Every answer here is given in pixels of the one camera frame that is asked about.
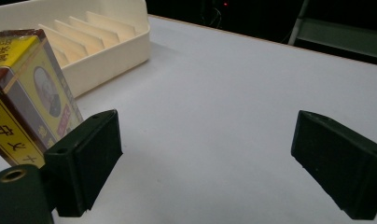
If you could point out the yellow and brown carton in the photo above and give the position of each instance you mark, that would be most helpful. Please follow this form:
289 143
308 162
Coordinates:
25 96

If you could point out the grey metal stand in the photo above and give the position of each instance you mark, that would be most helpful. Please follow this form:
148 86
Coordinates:
336 32

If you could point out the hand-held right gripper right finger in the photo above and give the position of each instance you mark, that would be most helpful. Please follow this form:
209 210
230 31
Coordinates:
342 161

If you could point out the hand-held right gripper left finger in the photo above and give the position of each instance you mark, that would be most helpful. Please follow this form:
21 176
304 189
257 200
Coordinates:
80 165

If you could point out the cream plastic divided organizer tray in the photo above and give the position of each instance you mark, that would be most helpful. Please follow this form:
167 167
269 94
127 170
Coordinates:
93 40

